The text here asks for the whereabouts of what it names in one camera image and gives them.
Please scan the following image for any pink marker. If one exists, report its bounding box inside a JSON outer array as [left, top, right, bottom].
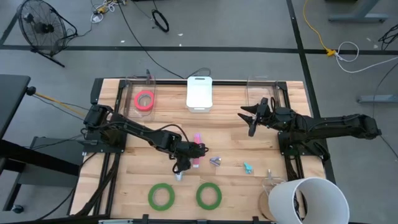
[[192, 133, 205, 169]]

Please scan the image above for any white paper roll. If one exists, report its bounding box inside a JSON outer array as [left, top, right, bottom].
[[257, 177, 351, 224]]

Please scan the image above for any yellow white cable bundle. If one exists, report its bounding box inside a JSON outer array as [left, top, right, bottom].
[[93, 0, 127, 15]]

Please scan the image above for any black equipment stand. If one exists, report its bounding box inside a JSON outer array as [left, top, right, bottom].
[[0, 136, 85, 215]]

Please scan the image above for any white plastic bin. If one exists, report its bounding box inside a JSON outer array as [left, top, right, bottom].
[[185, 76, 214, 113]]

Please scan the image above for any yellow cable with black knob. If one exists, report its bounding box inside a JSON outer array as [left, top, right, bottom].
[[26, 86, 90, 118]]

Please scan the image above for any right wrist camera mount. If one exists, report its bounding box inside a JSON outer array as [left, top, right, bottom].
[[248, 116, 259, 138]]

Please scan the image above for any clear plastic bin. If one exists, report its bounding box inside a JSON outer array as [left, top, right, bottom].
[[246, 74, 280, 118], [123, 74, 157, 122]]

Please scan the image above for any long black floor cable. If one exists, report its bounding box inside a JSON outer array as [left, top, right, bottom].
[[117, 0, 185, 80]]

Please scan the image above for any black cable bundle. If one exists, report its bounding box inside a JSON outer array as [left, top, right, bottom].
[[377, 24, 398, 50]]

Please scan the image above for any pink tape roll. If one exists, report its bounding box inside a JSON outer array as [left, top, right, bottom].
[[134, 90, 155, 112]]

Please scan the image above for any yellow extension cable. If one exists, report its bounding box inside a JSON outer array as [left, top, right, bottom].
[[303, 0, 337, 57]]

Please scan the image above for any black floor fan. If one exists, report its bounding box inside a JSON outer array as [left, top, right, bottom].
[[17, 0, 78, 68]]

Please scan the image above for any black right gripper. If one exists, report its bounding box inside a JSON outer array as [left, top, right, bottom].
[[237, 97, 282, 128]]

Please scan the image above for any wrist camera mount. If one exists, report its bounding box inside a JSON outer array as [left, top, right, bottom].
[[248, 116, 259, 138], [172, 155, 191, 174]]

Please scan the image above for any grey desk leg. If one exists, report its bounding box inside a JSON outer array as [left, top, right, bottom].
[[328, 0, 389, 23], [356, 95, 398, 104]]

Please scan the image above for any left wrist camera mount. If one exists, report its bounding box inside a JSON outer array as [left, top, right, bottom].
[[172, 155, 191, 174]]

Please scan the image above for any black coiled cable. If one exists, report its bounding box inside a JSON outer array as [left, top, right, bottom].
[[151, 8, 170, 33]]

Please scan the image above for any white floor cable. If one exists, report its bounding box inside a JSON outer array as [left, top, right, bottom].
[[335, 41, 398, 74]]

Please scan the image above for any black aluminium table frame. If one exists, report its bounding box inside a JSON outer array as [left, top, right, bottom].
[[68, 77, 336, 224]]

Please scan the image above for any black desk top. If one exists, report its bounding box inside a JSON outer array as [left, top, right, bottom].
[[0, 73, 32, 139]]

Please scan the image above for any green tape roll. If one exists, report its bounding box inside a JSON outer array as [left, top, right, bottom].
[[147, 182, 175, 212], [195, 182, 223, 211]]

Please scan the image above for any white lamp cable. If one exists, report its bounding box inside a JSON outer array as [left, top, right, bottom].
[[261, 169, 289, 195]]

